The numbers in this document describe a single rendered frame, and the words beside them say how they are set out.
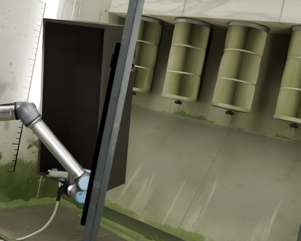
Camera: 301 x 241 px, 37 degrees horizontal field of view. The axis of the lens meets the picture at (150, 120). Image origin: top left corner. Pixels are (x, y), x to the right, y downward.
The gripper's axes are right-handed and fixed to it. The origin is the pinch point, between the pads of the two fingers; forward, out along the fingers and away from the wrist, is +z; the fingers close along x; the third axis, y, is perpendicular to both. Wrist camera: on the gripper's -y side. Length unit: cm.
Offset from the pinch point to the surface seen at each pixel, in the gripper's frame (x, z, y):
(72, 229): 33, 30, 49
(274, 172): 156, -54, -34
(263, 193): 146, -57, -16
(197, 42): 113, 27, -127
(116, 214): 79, 41, 40
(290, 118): 136, -72, -78
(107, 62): 4, -20, -87
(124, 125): 36, -7, -45
